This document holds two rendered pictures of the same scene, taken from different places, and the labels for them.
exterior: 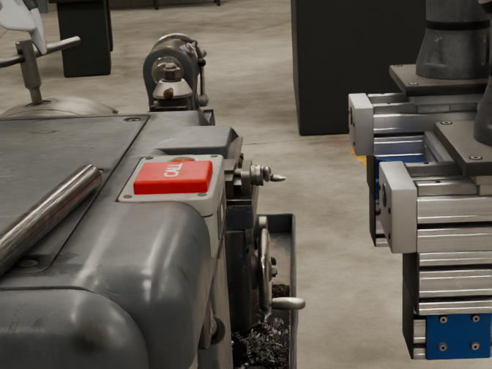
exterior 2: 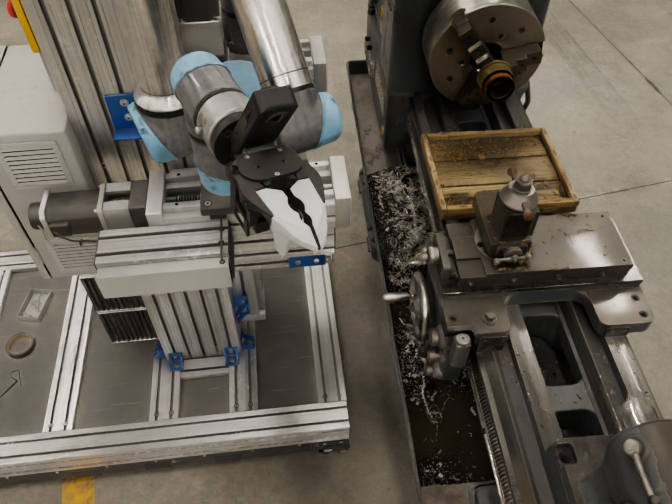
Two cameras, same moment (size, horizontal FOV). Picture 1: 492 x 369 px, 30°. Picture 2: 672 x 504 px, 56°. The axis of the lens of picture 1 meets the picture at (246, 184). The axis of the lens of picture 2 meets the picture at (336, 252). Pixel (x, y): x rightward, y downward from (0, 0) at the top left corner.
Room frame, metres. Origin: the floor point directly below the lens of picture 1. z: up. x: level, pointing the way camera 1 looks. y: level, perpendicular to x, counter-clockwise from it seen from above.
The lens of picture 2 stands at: (2.67, -0.38, 2.05)
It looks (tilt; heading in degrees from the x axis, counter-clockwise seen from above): 50 degrees down; 171
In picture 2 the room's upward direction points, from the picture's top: straight up
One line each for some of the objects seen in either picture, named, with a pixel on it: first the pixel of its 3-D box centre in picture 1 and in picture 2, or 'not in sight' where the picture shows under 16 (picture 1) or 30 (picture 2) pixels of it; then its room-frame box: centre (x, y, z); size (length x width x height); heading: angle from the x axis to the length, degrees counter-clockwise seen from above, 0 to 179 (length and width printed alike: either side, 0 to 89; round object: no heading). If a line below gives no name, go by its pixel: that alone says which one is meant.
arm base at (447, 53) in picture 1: (457, 45); not in sight; (1.68, -0.40, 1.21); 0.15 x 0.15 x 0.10
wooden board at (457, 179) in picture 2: not in sight; (495, 171); (1.49, 0.24, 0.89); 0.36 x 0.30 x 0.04; 86
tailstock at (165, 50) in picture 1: (172, 94); (648, 494); (2.40, 0.18, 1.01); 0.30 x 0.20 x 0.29; 176
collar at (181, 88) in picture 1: (172, 88); (520, 193); (1.81, 0.14, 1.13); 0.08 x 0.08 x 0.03
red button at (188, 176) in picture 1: (174, 181); not in sight; (0.74, 0.06, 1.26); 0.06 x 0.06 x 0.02; 86
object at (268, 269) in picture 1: (254, 259); (432, 316); (1.84, -0.01, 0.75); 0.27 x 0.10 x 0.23; 176
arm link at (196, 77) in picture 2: not in sight; (209, 96); (1.98, -0.44, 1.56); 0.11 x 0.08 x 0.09; 19
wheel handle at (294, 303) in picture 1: (285, 304); (397, 297); (1.73, -0.07, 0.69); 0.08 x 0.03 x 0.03; 86
